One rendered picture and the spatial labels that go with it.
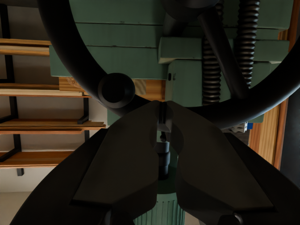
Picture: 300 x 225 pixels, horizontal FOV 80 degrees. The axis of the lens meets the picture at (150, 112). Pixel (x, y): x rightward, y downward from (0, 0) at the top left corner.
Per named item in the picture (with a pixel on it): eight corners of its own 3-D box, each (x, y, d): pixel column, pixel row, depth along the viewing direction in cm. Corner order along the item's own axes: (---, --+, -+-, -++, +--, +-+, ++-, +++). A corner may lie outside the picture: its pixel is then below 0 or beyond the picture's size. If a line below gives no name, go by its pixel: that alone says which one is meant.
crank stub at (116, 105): (106, 63, 11) (139, 85, 11) (121, 68, 17) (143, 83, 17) (86, 97, 12) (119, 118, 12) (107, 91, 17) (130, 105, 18)
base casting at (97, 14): (301, -25, 32) (292, 30, 34) (205, 42, 88) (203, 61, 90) (48, -33, 32) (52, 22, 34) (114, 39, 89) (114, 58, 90)
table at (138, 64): (446, 44, 25) (432, 88, 26) (285, 64, 55) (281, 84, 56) (7, 31, 25) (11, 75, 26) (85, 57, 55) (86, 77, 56)
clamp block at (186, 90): (276, 61, 25) (266, 123, 27) (233, 68, 39) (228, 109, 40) (171, 58, 25) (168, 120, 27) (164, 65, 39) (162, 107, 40)
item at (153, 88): (219, 81, 47) (217, 103, 48) (218, 81, 48) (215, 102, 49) (135, 79, 47) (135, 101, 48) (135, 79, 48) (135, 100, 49)
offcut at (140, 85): (135, 79, 41) (135, 93, 41) (124, 78, 38) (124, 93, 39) (146, 79, 38) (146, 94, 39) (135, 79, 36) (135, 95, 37)
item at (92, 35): (279, 29, 34) (276, 51, 34) (230, 48, 54) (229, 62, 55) (64, 22, 34) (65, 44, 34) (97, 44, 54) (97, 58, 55)
